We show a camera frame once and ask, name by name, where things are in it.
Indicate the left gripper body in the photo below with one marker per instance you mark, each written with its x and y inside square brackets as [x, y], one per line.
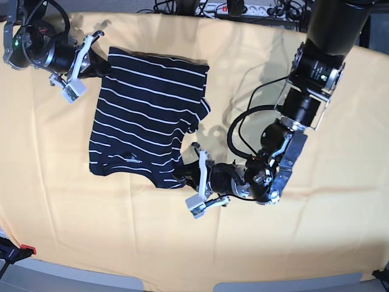
[228, 179]

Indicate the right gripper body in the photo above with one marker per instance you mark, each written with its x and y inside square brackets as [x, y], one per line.
[61, 56]

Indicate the navy white striped T-shirt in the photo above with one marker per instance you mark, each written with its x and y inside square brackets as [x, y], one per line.
[146, 106]

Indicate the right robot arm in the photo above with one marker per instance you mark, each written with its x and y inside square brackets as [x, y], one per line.
[29, 40]

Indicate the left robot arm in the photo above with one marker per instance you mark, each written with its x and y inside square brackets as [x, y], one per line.
[317, 67]

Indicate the white power strip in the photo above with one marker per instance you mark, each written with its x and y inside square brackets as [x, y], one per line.
[220, 9]

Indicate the black clamp right corner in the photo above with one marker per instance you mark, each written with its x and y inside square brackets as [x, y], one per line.
[383, 277]

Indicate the blue red clamp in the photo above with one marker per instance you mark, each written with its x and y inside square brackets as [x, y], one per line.
[12, 253]

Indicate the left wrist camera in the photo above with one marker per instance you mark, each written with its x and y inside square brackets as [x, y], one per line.
[196, 206]

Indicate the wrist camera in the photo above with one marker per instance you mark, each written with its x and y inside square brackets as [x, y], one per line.
[196, 206]
[73, 90]

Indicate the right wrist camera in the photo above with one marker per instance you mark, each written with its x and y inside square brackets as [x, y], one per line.
[73, 90]

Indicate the black camera stand pole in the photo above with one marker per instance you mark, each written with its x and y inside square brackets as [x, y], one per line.
[186, 7]

